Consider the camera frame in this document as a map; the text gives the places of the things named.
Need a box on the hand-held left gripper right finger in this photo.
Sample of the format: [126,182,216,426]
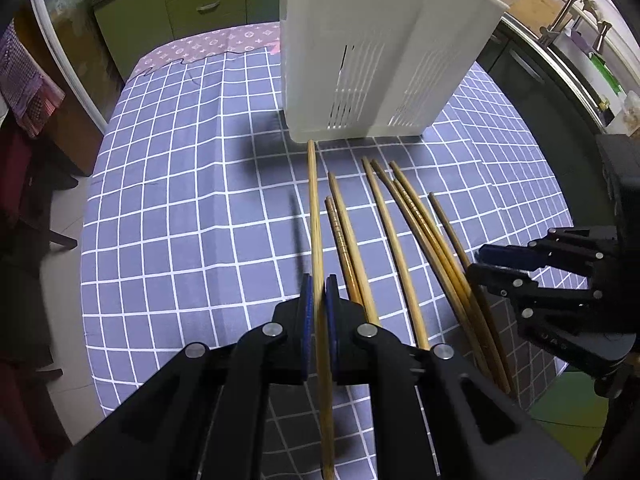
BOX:
[324,274,586,480]

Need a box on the purple checkered cloth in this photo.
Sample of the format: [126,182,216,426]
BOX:
[0,22,66,139]

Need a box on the wooden cutting board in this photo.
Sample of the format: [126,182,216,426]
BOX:
[492,0,571,36]

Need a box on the dark chair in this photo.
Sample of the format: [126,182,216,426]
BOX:
[0,125,81,261]

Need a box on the green drawer cabinet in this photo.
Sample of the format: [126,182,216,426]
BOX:
[90,0,284,83]

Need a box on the long bamboo chopstick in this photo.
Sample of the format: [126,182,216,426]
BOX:
[306,140,337,480]

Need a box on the checkered blue tablecloth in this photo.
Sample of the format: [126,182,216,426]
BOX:
[80,22,576,480]

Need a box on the brown wooden cupboard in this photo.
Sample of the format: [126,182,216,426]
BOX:
[14,0,104,177]

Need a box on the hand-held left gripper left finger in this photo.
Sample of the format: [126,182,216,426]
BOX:
[50,272,317,480]

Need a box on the white slotted utensil holder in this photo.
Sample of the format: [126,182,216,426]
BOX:
[278,0,510,144]

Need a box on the metal faucet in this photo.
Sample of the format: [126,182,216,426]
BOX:
[537,0,616,56]

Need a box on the row of bamboo chopsticks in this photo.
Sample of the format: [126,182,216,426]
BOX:
[324,157,514,396]

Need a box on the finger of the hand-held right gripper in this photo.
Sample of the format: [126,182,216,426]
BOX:
[477,226,622,277]
[467,262,602,335]

